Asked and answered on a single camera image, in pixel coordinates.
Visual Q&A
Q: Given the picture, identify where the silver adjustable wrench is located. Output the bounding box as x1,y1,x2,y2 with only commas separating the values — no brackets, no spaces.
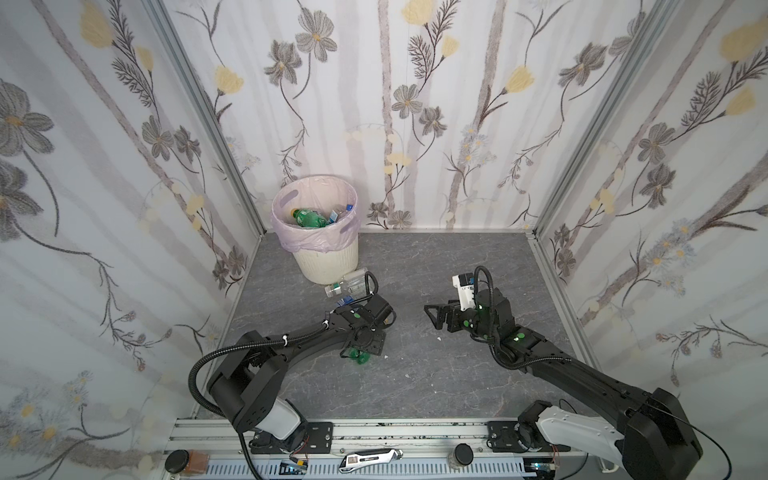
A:
338,448,403,474

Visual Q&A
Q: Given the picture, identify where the cream bin with pink liner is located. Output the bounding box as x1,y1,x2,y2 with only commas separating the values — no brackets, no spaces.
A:
270,175,362,284

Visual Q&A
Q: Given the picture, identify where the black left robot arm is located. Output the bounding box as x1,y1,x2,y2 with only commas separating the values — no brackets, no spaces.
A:
187,271,396,479

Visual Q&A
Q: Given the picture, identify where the square clear blue cap bottle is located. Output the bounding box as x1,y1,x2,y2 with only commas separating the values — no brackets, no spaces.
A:
328,204,354,224

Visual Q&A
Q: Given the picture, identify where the clear bottle white cap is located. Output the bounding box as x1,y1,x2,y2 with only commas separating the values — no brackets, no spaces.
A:
324,268,367,298

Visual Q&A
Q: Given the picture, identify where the clear bottle blue label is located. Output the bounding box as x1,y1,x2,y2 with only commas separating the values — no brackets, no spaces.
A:
337,296,354,307

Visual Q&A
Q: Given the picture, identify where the black lid brown jar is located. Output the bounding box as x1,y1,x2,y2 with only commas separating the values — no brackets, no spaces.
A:
164,449,210,476

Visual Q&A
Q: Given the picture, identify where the green soda bottle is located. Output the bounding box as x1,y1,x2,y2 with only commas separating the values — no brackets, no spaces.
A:
340,347,371,365
291,209,328,229

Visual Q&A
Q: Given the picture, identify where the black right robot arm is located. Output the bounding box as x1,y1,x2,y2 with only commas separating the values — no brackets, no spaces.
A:
424,266,706,479

